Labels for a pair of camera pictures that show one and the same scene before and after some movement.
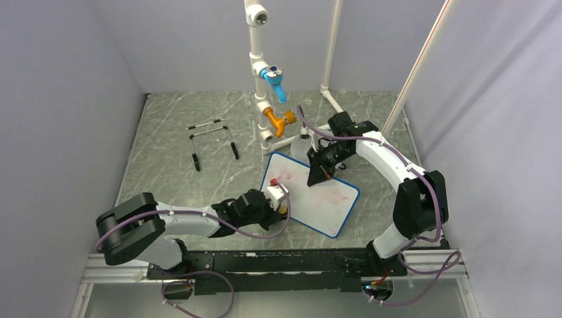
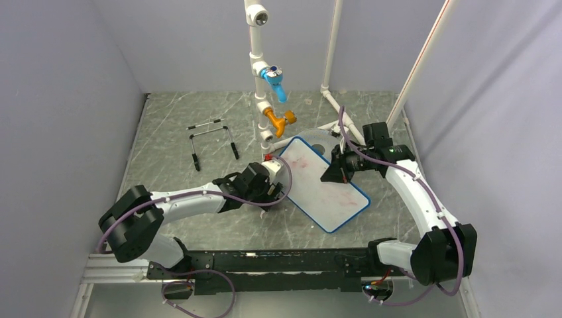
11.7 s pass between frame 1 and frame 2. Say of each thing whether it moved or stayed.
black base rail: stayed
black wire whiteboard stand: stayed
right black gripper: moved
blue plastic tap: stayed
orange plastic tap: stayed
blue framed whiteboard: moved
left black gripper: moved
